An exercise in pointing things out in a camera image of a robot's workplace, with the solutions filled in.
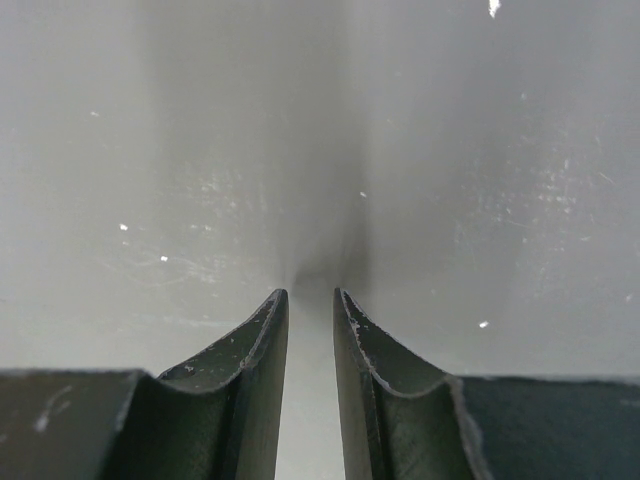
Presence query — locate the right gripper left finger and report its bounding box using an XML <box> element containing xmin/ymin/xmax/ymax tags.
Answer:
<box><xmin>0</xmin><ymin>287</ymin><xmax>290</xmax><ymax>480</ymax></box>

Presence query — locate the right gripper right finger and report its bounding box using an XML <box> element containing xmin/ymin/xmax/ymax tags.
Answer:
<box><xmin>332</xmin><ymin>286</ymin><xmax>640</xmax><ymax>480</ymax></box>

